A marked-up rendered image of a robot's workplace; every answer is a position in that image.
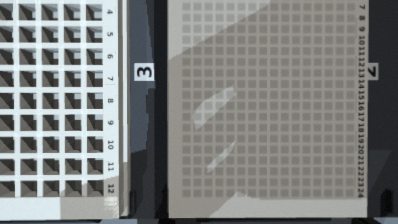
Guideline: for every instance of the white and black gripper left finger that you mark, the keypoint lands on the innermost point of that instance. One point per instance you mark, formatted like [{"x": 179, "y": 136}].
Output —
[{"x": 166, "y": 221}]

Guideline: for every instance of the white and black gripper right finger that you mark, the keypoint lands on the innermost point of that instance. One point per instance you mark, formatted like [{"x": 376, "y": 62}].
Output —
[{"x": 368, "y": 220}]

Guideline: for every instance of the white multi-well plate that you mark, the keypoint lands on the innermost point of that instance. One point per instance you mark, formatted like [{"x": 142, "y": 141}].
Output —
[{"x": 76, "y": 165}]

